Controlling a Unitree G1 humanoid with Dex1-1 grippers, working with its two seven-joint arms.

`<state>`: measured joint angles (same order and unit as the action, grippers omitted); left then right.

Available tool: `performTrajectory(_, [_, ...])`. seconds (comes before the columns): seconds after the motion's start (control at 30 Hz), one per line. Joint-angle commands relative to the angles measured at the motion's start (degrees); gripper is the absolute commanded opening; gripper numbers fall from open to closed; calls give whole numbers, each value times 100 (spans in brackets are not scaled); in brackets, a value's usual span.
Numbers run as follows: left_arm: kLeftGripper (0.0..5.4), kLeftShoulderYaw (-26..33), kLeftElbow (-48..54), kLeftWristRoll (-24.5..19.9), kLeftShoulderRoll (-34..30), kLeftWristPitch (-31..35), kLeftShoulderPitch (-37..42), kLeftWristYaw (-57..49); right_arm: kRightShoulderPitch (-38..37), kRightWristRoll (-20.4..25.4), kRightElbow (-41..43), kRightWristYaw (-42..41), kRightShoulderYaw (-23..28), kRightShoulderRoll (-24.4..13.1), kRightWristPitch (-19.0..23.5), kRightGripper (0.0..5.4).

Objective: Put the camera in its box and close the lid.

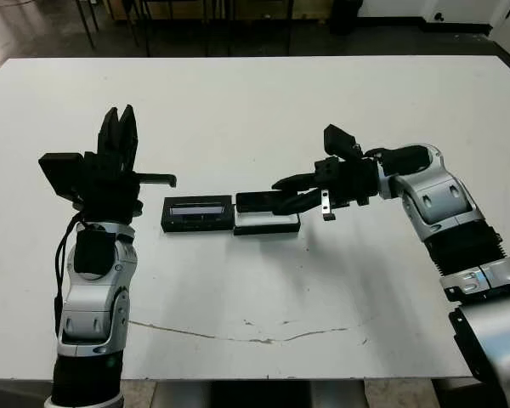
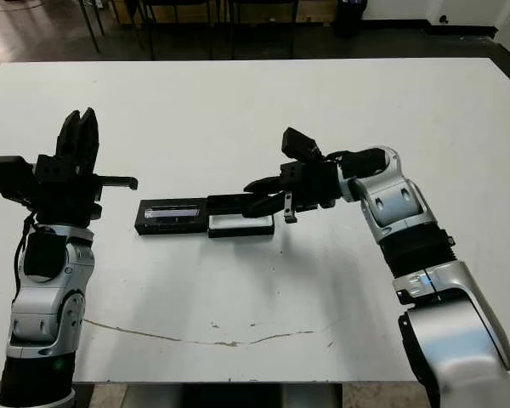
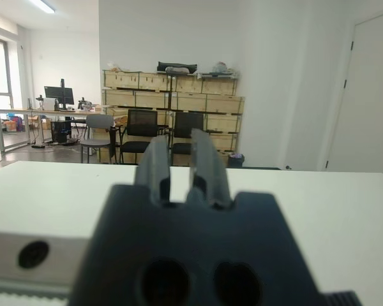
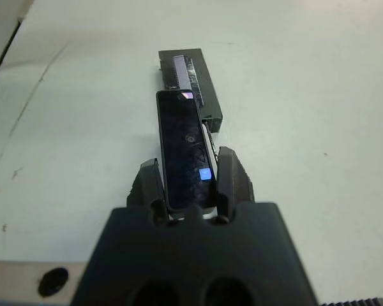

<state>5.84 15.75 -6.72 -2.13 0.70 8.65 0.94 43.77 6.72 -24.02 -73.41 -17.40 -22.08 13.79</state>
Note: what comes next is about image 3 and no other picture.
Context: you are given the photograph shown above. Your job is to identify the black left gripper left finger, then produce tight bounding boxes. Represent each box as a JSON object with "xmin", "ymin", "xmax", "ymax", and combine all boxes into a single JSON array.
[{"xmin": 133, "ymin": 135, "xmax": 172, "ymax": 205}]

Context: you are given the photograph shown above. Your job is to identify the grey chair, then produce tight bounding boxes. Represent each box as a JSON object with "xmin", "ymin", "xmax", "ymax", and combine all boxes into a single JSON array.
[{"xmin": 79, "ymin": 113, "xmax": 116, "ymax": 164}]

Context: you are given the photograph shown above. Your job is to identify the black bag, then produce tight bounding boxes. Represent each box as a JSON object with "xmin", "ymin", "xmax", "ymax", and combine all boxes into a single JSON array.
[{"xmin": 156, "ymin": 61, "xmax": 199, "ymax": 75}]

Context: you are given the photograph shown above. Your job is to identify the crumpled plastic bag bundle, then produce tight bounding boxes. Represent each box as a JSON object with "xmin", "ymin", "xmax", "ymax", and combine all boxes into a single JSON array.
[{"xmin": 212, "ymin": 61, "xmax": 236, "ymax": 75}]

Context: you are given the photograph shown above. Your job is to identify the white door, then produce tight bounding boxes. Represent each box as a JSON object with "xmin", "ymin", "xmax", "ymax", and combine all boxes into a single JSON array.
[{"xmin": 324, "ymin": 11, "xmax": 383, "ymax": 178}]

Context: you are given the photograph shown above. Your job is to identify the cardboard box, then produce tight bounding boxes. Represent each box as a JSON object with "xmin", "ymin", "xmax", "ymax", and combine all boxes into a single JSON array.
[{"xmin": 27, "ymin": 115, "xmax": 52, "ymax": 131}]

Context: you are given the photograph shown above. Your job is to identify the black trash bin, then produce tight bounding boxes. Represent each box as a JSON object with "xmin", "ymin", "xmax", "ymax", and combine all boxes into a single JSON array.
[{"xmin": 227, "ymin": 152, "xmax": 245, "ymax": 169}]

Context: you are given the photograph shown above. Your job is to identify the ceiling light strip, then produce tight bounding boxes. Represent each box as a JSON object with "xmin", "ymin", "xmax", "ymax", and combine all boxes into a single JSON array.
[{"xmin": 30, "ymin": 0, "xmax": 57, "ymax": 15}]

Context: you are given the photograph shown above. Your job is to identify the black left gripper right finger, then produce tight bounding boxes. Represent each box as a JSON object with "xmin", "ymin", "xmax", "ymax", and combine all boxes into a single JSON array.
[{"xmin": 186, "ymin": 127, "xmax": 234, "ymax": 210}]

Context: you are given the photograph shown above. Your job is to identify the black computer monitor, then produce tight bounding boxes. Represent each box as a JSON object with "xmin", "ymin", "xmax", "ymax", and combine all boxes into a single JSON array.
[{"xmin": 43, "ymin": 78, "xmax": 75, "ymax": 111}]

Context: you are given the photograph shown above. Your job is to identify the black computer tower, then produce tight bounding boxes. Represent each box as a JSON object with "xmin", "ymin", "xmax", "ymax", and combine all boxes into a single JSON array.
[{"xmin": 52, "ymin": 120, "xmax": 72, "ymax": 143}]

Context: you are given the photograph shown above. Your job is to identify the wooden desk white legs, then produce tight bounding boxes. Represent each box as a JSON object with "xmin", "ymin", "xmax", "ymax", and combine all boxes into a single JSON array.
[{"xmin": 0, "ymin": 107, "xmax": 103, "ymax": 154}]

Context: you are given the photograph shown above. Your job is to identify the black chair mesh backrest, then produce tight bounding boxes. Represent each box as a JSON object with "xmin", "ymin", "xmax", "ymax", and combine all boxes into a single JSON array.
[{"xmin": 117, "ymin": 109, "xmax": 160, "ymax": 165}]

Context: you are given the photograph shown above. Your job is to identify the wooden crate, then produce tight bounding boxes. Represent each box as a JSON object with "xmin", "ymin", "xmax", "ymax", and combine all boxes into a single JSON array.
[
  {"xmin": 201, "ymin": 78, "xmax": 237, "ymax": 97},
  {"xmin": 171, "ymin": 92, "xmax": 208, "ymax": 112},
  {"xmin": 206, "ymin": 113, "xmax": 241, "ymax": 133},
  {"xmin": 103, "ymin": 71, "xmax": 140, "ymax": 91},
  {"xmin": 101, "ymin": 89, "xmax": 135, "ymax": 108},
  {"xmin": 133, "ymin": 91, "xmax": 172, "ymax": 110},
  {"xmin": 139, "ymin": 72, "xmax": 174, "ymax": 92},
  {"xmin": 174, "ymin": 76, "xmax": 204, "ymax": 95},
  {"xmin": 207, "ymin": 132, "xmax": 239, "ymax": 151},
  {"xmin": 206, "ymin": 94, "xmax": 245, "ymax": 115}
]

